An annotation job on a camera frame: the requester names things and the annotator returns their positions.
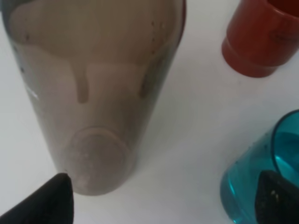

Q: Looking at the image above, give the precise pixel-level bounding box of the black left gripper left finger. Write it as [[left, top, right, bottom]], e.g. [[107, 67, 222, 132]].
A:
[[0, 173, 74, 224]]

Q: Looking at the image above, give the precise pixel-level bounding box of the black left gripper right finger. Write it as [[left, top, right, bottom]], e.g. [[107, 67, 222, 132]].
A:
[[255, 170, 299, 224]]

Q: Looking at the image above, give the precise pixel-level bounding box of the teal translucent plastic cup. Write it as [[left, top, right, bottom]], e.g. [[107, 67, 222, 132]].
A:
[[220, 110, 299, 224]]

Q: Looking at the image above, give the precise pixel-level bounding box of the smoky translucent plastic bottle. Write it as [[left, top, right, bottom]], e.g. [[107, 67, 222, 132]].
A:
[[0, 0, 186, 196]]

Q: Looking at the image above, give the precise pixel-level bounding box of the red plastic cup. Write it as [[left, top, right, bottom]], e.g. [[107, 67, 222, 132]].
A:
[[221, 0, 299, 78]]

